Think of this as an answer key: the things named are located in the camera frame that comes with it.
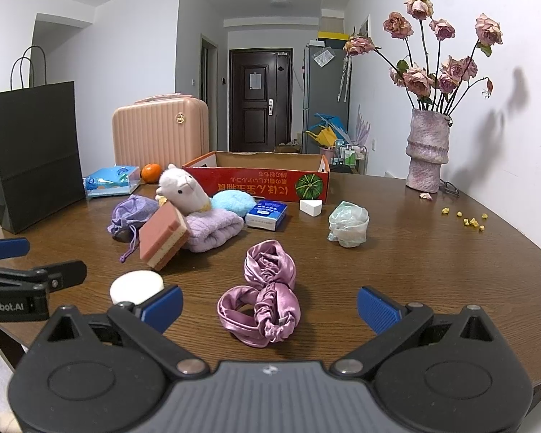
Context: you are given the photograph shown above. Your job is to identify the dried pink roses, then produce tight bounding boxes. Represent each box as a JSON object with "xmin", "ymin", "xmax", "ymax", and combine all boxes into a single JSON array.
[{"xmin": 339, "ymin": 0, "xmax": 502, "ymax": 119}]

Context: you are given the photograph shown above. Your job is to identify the pink satin scrunchie bonnet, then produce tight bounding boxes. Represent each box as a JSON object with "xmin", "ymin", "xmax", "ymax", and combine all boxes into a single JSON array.
[{"xmin": 217, "ymin": 240, "xmax": 302, "ymax": 348}]

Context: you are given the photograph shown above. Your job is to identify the light blue round puff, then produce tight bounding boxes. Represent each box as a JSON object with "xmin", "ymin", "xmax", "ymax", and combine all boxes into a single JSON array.
[{"xmin": 211, "ymin": 190, "xmax": 257, "ymax": 217}]

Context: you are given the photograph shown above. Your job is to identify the dark brown entrance door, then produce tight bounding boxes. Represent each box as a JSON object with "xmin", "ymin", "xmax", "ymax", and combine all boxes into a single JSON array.
[{"xmin": 228, "ymin": 48, "xmax": 293, "ymax": 153}]

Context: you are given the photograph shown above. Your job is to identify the wire trolley with bottles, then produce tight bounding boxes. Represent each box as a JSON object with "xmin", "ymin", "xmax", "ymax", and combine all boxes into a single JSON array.
[{"xmin": 330, "ymin": 143, "xmax": 368, "ymax": 175}]

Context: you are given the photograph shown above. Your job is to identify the pink layered sponge block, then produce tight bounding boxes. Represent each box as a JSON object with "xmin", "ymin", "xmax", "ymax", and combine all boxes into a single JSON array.
[{"xmin": 140, "ymin": 202, "xmax": 189, "ymax": 272}]

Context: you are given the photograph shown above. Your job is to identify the white alpaca plush toy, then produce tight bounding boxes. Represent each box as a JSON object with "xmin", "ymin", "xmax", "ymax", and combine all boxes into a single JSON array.
[{"xmin": 155, "ymin": 164, "xmax": 212, "ymax": 216}]

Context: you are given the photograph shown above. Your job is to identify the lavender towel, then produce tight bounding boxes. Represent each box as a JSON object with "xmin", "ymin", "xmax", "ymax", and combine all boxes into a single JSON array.
[{"xmin": 184, "ymin": 208, "xmax": 244, "ymax": 253}]

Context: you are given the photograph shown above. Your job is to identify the red cardboard box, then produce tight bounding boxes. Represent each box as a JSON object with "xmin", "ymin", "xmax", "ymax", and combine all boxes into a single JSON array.
[{"xmin": 182, "ymin": 152, "xmax": 330, "ymax": 202}]

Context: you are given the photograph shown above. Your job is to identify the white round sponge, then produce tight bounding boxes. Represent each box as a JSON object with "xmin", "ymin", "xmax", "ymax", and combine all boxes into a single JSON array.
[{"xmin": 109, "ymin": 270, "xmax": 164, "ymax": 305}]

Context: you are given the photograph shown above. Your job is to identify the pink ribbed suitcase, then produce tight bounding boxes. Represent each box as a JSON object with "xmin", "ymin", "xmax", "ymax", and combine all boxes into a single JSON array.
[{"xmin": 112, "ymin": 93, "xmax": 209, "ymax": 168}]

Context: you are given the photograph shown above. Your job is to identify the grey refrigerator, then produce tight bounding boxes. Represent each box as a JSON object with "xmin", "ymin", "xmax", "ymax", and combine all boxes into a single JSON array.
[{"xmin": 302, "ymin": 45, "xmax": 349, "ymax": 153}]

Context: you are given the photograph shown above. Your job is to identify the yellow box on refrigerator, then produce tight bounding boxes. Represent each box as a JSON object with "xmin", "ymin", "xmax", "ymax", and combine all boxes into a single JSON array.
[{"xmin": 317, "ymin": 30, "xmax": 349, "ymax": 41}]

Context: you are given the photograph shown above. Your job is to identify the white wedge sponge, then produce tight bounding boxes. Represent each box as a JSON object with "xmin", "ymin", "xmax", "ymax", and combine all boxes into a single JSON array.
[{"xmin": 299, "ymin": 200, "xmax": 323, "ymax": 217}]

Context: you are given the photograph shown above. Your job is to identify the pink textured vase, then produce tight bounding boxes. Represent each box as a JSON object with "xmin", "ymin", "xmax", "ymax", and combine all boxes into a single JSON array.
[{"xmin": 405, "ymin": 109, "xmax": 450, "ymax": 193}]

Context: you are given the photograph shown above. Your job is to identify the orange tangerine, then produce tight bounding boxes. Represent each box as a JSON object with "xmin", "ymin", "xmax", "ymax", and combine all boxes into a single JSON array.
[{"xmin": 140, "ymin": 163, "xmax": 163, "ymax": 184}]

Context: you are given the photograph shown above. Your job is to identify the lilac drawstring pouch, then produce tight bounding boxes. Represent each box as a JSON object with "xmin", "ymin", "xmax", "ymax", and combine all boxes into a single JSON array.
[{"xmin": 107, "ymin": 194, "xmax": 159, "ymax": 263}]

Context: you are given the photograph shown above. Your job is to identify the crumpled pale green plastic bag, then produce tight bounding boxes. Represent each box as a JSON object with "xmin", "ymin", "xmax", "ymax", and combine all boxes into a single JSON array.
[{"xmin": 327, "ymin": 200, "xmax": 370, "ymax": 248}]

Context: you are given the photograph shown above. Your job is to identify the eyeglasses behind vase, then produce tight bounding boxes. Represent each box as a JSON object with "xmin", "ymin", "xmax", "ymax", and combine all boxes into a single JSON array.
[{"xmin": 439, "ymin": 179, "xmax": 459, "ymax": 197}]

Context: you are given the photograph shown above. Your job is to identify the black paper shopping bag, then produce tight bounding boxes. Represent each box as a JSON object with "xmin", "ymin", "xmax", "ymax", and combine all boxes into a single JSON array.
[{"xmin": 0, "ymin": 45, "xmax": 87, "ymax": 235}]

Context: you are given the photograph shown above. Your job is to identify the blue tissue pack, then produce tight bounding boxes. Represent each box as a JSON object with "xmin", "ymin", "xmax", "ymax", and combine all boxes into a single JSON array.
[{"xmin": 84, "ymin": 165, "xmax": 140, "ymax": 200}]

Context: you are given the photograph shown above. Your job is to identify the blue white small box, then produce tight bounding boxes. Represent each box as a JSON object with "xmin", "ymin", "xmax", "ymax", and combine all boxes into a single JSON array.
[{"xmin": 245, "ymin": 200, "xmax": 287, "ymax": 232}]

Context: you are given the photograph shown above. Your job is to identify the yellow crumbs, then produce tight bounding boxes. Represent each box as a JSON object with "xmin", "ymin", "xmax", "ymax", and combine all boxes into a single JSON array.
[{"xmin": 441, "ymin": 207, "xmax": 489, "ymax": 233}]

